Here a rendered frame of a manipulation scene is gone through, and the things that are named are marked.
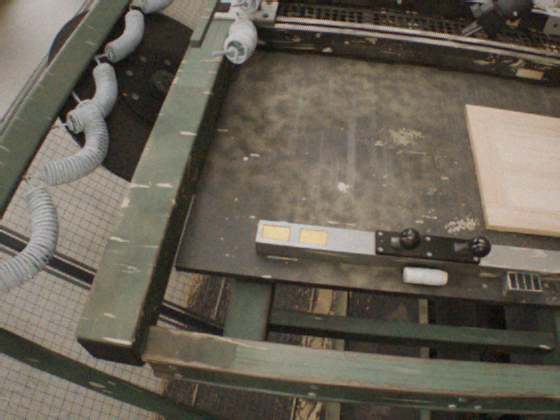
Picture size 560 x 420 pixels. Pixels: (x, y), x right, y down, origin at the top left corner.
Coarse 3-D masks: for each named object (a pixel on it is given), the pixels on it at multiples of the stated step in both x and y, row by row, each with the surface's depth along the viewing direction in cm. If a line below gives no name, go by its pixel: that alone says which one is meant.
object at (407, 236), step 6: (408, 228) 74; (402, 234) 73; (408, 234) 73; (414, 234) 72; (390, 240) 84; (396, 240) 83; (402, 240) 73; (408, 240) 72; (414, 240) 72; (420, 240) 73; (396, 246) 83; (402, 246) 73; (408, 246) 73; (414, 246) 72
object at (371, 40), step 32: (224, 0) 125; (256, 32) 125; (288, 32) 124; (320, 32) 122; (352, 32) 122; (384, 32) 123; (416, 32) 122; (448, 64) 124; (480, 64) 122; (512, 64) 120; (544, 64) 117
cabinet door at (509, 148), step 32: (480, 128) 107; (512, 128) 108; (544, 128) 108; (480, 160) 101; (512, 160) 101; (544, 160) 102; (480, 192) 97; (512, 192) 96; (544, 192) 96; (512, 224) 90; (544, 224) 90
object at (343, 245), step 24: (264, 240) 86; (336, 240) 86; (360, 240) 86; (360, 264) 87; (384, 264) 86; (408, 264) 85; (432, 264) 84; (456, 264) 83; (480, 264) 82; (504, 264) 82; (528, 264) 82; (552, 264) 82
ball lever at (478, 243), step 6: (474, 240) 72; (480, 240) 72; (486, 240) 72; (456, 246) 82; (462, 246) 81; (468, 246) 78; (474, 246) 72; (480, 246) 71; (486, 246) 71; (456, 252) 83; (462, 252) 82; (474, 252) 72; (480, 252) 71; (486, 252) 71
